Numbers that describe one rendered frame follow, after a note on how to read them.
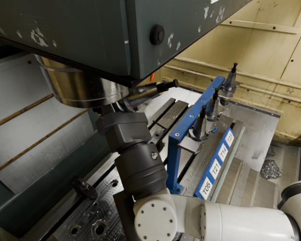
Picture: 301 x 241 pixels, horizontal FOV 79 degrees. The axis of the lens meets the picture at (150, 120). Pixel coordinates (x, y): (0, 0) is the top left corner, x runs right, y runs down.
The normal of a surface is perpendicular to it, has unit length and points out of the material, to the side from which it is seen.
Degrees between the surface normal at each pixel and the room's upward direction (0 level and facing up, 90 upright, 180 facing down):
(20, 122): 89
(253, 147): 24
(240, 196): 8
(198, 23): 90
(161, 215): 32
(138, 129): 42
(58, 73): 90
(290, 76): 90
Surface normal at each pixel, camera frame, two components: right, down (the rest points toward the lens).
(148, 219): -0.12, -0.28
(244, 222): -0.06, -0.64
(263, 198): 0.05, -0.81
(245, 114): -0.25, -0.45
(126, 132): 0.64, -0.48
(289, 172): -0.27, -0.82
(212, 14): 0.83, 0.36
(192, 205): -0.78, -0.26
